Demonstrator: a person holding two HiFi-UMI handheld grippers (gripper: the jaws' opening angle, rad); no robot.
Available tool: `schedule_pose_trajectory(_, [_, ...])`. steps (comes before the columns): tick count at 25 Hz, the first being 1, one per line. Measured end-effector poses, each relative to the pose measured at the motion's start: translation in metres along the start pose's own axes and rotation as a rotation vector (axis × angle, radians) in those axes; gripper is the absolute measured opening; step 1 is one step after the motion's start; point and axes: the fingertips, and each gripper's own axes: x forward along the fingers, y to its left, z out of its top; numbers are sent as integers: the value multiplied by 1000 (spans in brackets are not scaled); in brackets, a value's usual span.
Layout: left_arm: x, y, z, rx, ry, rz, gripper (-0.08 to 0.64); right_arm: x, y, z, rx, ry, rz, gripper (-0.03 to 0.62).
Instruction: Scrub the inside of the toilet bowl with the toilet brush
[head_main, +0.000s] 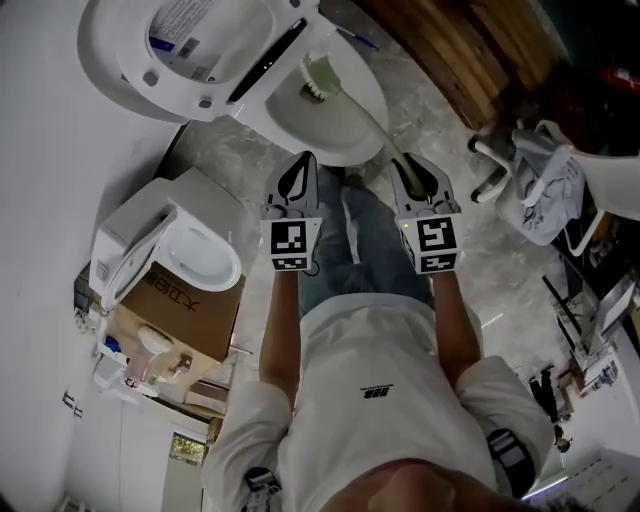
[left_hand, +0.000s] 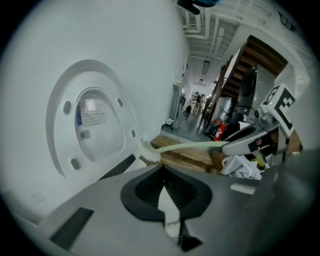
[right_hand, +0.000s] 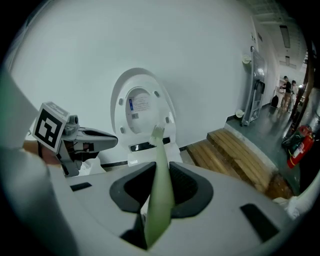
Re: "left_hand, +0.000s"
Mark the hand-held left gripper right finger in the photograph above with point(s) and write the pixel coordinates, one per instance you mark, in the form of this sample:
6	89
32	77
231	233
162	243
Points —
220	200

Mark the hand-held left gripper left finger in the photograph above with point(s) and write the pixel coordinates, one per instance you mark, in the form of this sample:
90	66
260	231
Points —
100	215

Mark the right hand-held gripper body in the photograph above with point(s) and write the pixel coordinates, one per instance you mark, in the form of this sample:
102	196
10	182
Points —
280	105

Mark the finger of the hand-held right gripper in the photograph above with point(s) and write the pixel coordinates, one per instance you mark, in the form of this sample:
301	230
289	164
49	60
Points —
240	148
242	133

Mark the pale green toilet brush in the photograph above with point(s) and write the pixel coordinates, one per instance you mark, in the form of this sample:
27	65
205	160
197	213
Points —
190	145

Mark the white smart toilet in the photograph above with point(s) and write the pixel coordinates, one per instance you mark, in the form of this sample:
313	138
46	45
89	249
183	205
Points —
100	140

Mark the person's right forearm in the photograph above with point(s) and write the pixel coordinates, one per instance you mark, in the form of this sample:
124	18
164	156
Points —
296	142

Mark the white office chair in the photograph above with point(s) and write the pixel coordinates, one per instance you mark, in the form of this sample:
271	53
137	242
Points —
232	165

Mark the red fire extinguisher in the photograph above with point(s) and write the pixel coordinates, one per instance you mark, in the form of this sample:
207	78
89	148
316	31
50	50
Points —
220	130

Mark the grey metal machine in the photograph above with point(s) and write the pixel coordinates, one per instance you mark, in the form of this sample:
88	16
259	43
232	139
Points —
260	85

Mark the silver wrapped cylinder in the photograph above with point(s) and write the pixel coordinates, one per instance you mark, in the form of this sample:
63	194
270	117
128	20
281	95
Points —
225	107

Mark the dark green bag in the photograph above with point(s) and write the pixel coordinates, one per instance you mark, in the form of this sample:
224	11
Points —
210	130

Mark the brown wooden staircase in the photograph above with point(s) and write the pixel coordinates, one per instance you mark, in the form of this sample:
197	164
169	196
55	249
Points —
260	57

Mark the low wooden steps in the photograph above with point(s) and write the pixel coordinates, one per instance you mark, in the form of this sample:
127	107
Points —
185	160

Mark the black ceiling lamp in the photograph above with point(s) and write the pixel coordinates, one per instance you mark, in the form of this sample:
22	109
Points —
205	67

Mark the white wall socket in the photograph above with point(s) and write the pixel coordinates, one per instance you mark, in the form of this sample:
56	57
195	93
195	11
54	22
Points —
38	197

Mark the metal frame rack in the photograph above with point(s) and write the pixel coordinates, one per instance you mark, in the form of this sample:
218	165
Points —
178	105

